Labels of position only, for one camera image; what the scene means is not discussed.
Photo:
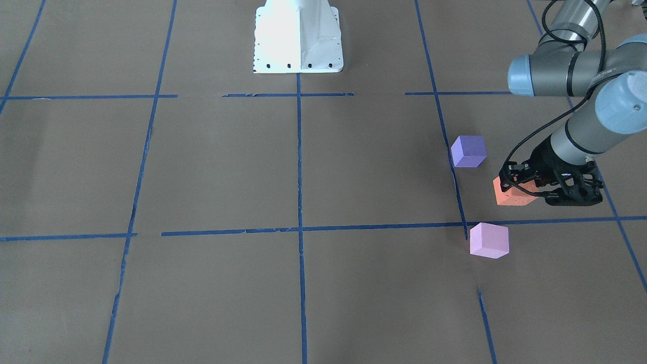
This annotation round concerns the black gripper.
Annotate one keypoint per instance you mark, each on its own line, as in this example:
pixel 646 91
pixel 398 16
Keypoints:
pixel 541 161

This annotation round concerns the purple foam block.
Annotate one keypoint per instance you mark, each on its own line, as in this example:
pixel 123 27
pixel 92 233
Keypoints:
pixel 468 151

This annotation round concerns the orange foam block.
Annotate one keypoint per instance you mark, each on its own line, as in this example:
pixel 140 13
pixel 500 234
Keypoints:
pixel 512 197

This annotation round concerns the pink foam block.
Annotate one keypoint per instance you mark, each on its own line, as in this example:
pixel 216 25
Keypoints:
pixel 488 240

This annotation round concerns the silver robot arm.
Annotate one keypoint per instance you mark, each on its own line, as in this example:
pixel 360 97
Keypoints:
pixel 572 59

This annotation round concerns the white pedestal column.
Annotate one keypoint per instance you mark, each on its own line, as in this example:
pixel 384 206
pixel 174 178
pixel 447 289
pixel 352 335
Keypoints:
pixel 297 37

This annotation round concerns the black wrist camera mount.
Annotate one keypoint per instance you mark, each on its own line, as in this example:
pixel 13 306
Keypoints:
pixel 578 184

